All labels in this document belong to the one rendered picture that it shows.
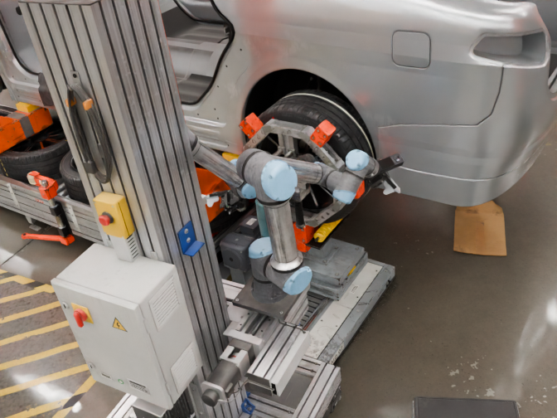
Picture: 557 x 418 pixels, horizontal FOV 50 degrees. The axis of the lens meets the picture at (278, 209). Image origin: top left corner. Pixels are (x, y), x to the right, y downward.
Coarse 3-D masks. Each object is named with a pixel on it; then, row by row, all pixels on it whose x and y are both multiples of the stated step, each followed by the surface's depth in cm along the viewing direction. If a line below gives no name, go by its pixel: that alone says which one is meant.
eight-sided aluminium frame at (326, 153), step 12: (276, 120) 283; (264, 132) 284; (276, 132) 280; (288, 132) 277; (300, 132) 272; (312, 132) 273; (252, 144) 294; (312, 144) 272; (324, 144) 274; (324, 156) 272; (336, 156) 274; (336, 168) 272; (336, 204) 284; (312, 216) 302; (324, 216) 293
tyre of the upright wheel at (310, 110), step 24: (288, 96) 294; (312, 96) 286; (336, 96) 288; (264, 120) 292; (288, 120) 283; (312, 120) 275; (336, 120) 276; (360, 120) 284; (336, 144) 275; (360, 144) 280; (336, 216) 301
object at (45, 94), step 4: (40, 72) 409; (40, 76) 408; (44, 76) 406; (40, 80) 409; (44, 80) 407; (40, 84) 411; (44, 84) 408; (40, 88) 411; (44, 88) 409; (48, 88) 406; (40, 92) 412; (44, 92) 409; (48, 92) 407; (44, 96) 412; (48, 96) 409; (44, 100) 414; (48, 100) 412; (52, 100) 410; (44, 104) 417; (48, 104) 415; (52, 104) 413
